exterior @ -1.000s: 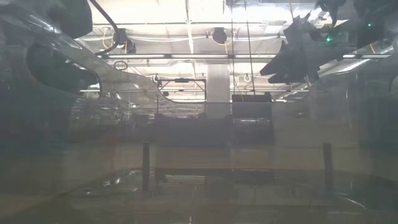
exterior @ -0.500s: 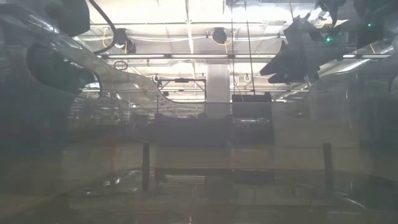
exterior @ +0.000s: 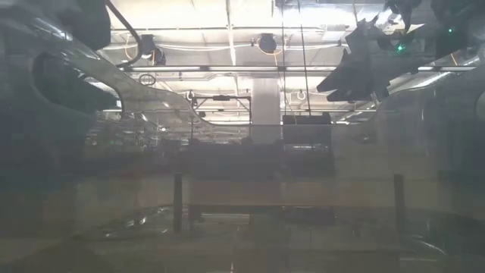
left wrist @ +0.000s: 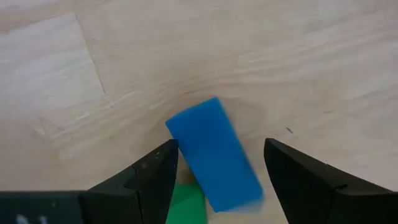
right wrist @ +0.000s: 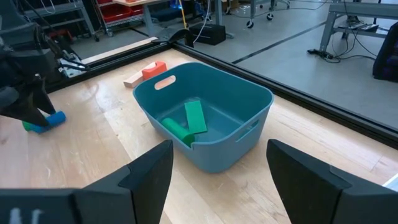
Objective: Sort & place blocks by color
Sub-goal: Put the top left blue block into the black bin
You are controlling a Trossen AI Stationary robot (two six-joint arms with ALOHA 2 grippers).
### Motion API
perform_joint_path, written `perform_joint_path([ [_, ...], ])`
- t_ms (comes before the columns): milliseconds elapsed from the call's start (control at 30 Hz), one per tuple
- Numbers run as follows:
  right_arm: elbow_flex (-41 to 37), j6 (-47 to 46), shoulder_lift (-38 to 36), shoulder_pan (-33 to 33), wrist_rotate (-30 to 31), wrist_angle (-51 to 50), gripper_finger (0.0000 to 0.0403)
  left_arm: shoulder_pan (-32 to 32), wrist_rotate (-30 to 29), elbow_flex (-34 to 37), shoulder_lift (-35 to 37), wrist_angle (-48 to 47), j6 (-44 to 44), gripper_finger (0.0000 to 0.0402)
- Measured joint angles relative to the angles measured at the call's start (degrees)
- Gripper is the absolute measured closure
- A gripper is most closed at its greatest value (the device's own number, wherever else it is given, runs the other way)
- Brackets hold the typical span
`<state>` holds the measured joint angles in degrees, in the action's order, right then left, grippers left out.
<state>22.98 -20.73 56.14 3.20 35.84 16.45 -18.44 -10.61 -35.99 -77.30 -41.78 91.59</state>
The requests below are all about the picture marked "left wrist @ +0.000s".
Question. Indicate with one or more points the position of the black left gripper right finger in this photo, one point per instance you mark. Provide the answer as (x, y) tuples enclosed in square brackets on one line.
[(311, 193)]

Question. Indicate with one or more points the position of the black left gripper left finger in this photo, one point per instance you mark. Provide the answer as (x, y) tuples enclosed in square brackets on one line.
[(140, 193)]

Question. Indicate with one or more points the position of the long blue rectangular block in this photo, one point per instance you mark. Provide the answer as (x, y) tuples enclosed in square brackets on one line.
[(214, 155)]

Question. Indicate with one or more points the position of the green wedge block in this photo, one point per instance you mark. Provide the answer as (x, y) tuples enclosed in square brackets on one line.
[(186, 208)]

